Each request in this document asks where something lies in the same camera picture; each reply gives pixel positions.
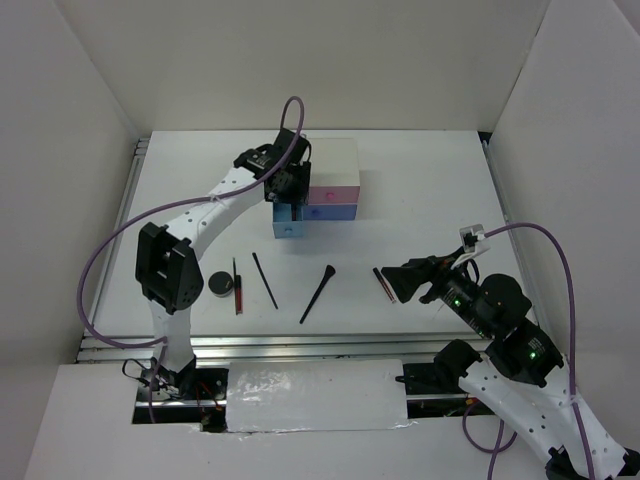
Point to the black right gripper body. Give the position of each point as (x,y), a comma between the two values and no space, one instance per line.
(449,283)

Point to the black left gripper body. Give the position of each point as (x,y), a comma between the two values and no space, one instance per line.
(295,190)

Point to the red thin lip liner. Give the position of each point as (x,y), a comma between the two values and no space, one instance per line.
(384,284)

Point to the pink drawer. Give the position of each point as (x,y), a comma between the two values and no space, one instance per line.
(327,195)

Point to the light blue drawer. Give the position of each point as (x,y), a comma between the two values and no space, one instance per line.
(287,221)

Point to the red lip gloss tube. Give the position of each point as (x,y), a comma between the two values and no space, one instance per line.
(240,293)

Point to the black round powder jar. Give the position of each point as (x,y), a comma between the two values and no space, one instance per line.
(221,284)

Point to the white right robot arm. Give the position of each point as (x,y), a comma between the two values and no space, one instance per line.
(522,377)

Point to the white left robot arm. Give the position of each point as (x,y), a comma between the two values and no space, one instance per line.
(168,256)

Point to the black fan makeup brush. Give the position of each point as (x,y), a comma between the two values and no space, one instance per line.
(329,272)

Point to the thin black makeup brush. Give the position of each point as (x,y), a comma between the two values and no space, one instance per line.
(264,280)

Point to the purple drawer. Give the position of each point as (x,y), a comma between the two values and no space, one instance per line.
(329,212)

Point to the white drawer cabinet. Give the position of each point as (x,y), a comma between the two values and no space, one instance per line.
(334,162)

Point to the white foam block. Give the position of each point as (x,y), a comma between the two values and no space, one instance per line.
(337,395)

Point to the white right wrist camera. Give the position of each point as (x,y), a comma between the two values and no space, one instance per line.
(473,240)

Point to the aluminium rail frame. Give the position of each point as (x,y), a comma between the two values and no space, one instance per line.
(227,348)

